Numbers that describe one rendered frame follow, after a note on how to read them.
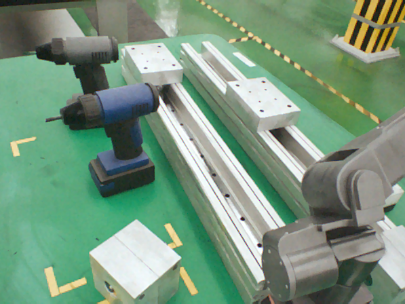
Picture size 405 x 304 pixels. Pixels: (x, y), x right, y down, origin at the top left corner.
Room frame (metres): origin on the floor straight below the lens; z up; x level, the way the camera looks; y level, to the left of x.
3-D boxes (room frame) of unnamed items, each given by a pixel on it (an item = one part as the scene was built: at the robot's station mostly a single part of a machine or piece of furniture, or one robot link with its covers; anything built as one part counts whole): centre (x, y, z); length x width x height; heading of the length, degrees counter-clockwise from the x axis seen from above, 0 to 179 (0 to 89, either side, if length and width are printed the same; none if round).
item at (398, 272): (0.37, -0.35, 0.83); 0.12 x 0.09 x 0.10; 118
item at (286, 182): (0.76, -0.13, 0.82); 0.80 x 0.10 x 0.09; 28
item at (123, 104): (0.53, 0.18, 0.89); 0.20 x 0.08 x 0.22; 126
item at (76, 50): (0.73, 0.31, 0.89); 0.20 x 0.08 x 0.22; 111
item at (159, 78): (0.89, 0.16, 0.87); 0.16 x 0.11 x 0.07; 28
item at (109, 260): (0.31, 0.07, 0.83); 0.11 x 0.10 x 0.10; 143
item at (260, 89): (0.76, -0.13, 0.87); 0.16 x 0.11 x 0.07; 28
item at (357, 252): (0.25, -0.17, 1.01); 0.07 x 0.06 x 0.07; 114
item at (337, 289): (0.25, -0.18, 0.94); 0.10 x 0.07 x 0.07; 118
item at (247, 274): (0.67, 0.04, 0.82); 0.80 x 0.10 x 0.09; 28
